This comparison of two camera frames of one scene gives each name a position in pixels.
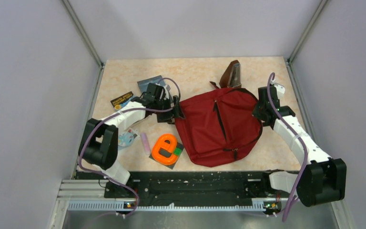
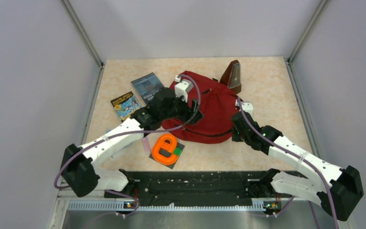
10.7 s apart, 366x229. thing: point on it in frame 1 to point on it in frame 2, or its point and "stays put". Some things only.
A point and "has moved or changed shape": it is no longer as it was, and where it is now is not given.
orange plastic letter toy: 160,143 stays put
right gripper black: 255,112 to 234,136
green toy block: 177,151 stays put
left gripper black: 167,117 to 188,113
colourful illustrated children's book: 118,102 stays put
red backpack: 219,126 has moved or changed shape
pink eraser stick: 145,143 stays put
